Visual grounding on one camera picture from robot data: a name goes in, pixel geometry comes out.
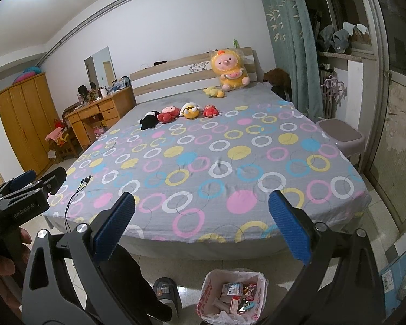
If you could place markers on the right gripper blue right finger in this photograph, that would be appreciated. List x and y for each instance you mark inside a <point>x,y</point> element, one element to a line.
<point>294,225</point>

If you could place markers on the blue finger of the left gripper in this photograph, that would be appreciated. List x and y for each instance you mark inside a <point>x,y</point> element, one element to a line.
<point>44,184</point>
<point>17,183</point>

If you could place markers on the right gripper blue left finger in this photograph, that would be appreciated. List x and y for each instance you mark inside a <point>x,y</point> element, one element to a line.
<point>108,226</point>

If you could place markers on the red snack wrapper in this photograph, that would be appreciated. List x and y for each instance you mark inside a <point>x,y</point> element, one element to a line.
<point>249,291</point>

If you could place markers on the blue white milk carton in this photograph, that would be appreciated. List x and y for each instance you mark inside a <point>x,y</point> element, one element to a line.
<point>232,289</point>

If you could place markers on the blue snack packet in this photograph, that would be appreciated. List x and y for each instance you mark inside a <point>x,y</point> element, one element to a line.
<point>245,306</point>

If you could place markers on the red white medicine box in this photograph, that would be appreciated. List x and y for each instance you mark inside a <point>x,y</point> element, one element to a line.
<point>234,304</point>

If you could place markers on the trash bin white bag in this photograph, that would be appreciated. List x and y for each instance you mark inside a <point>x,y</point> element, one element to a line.
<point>212,287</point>

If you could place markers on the person left hand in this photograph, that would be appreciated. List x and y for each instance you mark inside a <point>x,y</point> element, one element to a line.
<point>7,267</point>

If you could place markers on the small wooden chair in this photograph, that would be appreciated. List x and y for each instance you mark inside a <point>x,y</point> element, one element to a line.
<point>63,141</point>

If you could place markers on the wooden desk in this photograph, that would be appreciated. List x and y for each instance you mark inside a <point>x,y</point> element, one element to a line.
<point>108,110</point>

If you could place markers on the wooden wardrobe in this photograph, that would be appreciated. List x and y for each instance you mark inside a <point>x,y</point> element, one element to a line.
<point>28,113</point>

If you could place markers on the black left slipper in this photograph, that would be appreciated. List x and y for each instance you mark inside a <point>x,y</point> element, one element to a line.
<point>167,294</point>

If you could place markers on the black white plush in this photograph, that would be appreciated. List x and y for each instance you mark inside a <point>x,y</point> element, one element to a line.
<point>150,120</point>

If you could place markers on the bed with circle-pattern sheet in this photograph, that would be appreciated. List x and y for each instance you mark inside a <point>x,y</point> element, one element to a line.
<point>201,186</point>

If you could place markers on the red round plush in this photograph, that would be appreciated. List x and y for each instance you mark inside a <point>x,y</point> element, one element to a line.
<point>168,114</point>

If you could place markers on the small red doll plush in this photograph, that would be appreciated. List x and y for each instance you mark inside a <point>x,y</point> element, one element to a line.
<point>210,111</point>

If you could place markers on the yellow white plush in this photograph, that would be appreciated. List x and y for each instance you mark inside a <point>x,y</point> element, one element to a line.
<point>190,111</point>

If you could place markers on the brown plush by bed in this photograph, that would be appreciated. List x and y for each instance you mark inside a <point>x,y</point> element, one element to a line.
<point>277,77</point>

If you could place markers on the small yellow-green plush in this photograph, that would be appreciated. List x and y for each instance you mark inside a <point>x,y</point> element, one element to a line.
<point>214,92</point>

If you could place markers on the wooden striped headboard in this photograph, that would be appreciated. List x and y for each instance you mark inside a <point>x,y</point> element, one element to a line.
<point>182,75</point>

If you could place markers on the large yellow pig plush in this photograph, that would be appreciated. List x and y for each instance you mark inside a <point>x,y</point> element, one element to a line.
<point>228,65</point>

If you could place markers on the green patterned curtain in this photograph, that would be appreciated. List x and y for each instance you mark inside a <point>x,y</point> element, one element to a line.
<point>294,51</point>

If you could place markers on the wall mirror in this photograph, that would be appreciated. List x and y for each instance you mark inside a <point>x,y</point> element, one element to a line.
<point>100,70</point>

